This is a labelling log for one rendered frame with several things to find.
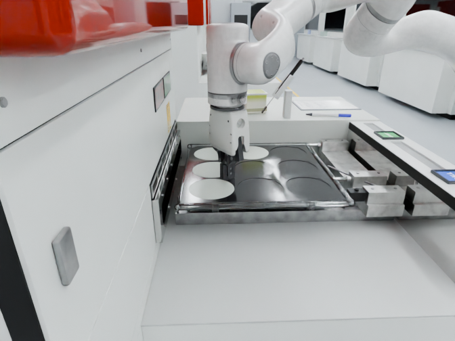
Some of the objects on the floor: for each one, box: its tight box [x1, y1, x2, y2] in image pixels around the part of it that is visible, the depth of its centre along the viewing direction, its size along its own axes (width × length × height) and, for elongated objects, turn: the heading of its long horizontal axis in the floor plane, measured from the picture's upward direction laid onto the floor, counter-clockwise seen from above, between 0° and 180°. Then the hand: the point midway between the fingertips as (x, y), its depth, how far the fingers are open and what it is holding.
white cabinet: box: [142, 317, 455, 341], centre depth 112 cm, size 64×96×82 cm, turn 2°
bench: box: [297, 13, 325, 64], centre depth 1106 cm, size 108×180×200 cm, turn 2°
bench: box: [313, 5, 355, 74], centre depth 905 cm, size 108×180×200 cm, turn 2°
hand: (227, 170), depth 78 cm, fingers closed
